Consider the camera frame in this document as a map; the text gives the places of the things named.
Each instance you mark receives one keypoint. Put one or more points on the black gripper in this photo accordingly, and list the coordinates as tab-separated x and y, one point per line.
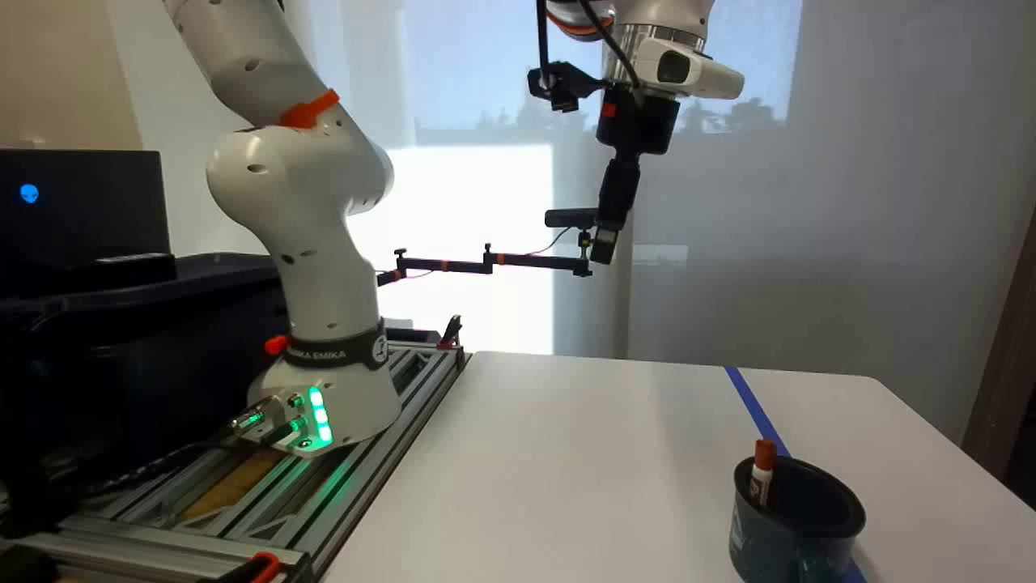
635	118

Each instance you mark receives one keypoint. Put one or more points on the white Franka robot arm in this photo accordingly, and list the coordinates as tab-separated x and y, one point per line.
303	214

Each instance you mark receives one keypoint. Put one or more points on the black storage bin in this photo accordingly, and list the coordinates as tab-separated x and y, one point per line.
139	323

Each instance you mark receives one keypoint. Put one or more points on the long blue tape strip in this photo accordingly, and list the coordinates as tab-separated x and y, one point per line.
755	409

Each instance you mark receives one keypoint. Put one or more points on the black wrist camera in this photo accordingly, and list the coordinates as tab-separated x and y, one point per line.
562	81

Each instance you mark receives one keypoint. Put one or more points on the black monitor with blue light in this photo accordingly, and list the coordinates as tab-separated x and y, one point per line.
76	205

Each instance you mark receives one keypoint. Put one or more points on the black red rail clamp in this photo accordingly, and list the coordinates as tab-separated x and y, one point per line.
276	563
449	330

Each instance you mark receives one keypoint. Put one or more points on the dark teal mug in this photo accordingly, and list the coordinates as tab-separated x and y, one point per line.
793	535

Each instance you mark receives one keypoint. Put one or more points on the small black camera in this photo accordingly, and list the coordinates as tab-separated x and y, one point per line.
571	218

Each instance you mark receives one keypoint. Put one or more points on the black rod arm red joints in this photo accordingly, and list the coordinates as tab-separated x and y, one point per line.
487	260

